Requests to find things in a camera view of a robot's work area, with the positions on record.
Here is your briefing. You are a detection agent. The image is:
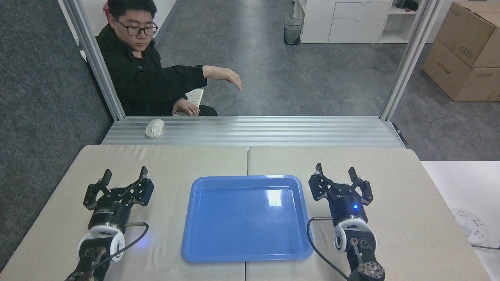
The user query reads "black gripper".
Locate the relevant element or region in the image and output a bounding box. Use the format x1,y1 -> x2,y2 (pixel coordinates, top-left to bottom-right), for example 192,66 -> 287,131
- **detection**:
308,163 -> 374,226
83,166 -> 155,231

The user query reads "blue plastic tray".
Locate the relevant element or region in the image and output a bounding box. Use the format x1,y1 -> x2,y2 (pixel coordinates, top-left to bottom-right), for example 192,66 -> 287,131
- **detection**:
181,175 -> 314,263

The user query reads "person's right hand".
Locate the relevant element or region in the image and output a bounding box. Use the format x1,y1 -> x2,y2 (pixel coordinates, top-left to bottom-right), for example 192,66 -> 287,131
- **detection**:
172,98 -> 201,116

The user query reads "person's left hand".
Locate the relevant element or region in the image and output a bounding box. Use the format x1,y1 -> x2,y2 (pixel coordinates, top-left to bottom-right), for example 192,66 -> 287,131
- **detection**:
213,66 -> 243,92

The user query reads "white computer mouse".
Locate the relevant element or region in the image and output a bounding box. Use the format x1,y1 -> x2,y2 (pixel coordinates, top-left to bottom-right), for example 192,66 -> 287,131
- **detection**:
145,119 -> 164,139

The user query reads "ribbed aluminium platform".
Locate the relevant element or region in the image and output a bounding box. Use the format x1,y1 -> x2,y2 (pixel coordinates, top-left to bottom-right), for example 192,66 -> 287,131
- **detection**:
102,116 -> 407,148

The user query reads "person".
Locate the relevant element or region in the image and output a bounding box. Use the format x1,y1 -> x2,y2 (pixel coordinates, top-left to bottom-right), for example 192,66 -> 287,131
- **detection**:
95,0 -> 243,116

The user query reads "white side table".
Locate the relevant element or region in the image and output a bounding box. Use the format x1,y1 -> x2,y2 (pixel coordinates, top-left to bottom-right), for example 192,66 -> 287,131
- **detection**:
421,160 -> 500,281

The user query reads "white keyboard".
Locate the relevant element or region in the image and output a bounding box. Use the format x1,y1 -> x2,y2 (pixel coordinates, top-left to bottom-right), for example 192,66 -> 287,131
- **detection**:
174,89 -> 204,116

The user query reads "white round power strip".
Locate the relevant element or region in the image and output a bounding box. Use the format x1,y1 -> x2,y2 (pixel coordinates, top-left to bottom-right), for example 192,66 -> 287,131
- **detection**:
450,208 -> 490,245

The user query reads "large brown cardboard box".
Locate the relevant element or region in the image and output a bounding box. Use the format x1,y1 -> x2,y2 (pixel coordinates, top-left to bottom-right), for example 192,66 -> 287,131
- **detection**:
422,38 -> 500,102

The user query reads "grey mesh waste bin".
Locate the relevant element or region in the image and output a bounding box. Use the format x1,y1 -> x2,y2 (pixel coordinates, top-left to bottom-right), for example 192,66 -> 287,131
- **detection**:
284,18 -> 304,46

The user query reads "white drawer cabinet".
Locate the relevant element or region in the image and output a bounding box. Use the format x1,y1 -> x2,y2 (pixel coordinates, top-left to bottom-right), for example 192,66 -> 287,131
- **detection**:
293,0 -> 421,44

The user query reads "small brown cardboard box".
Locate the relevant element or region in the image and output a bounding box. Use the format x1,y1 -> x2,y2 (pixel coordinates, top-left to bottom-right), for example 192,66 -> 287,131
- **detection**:
436,1 -> 500,69

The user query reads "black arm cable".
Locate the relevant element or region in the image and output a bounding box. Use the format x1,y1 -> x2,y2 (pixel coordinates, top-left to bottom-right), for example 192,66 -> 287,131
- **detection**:
307,217 -> 350,281
100,222 -> 150,268

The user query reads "silver aluminium post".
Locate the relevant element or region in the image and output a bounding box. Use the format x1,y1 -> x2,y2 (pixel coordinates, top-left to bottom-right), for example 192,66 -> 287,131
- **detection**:
379,0 -> 445,122
62,0 -> 126,122

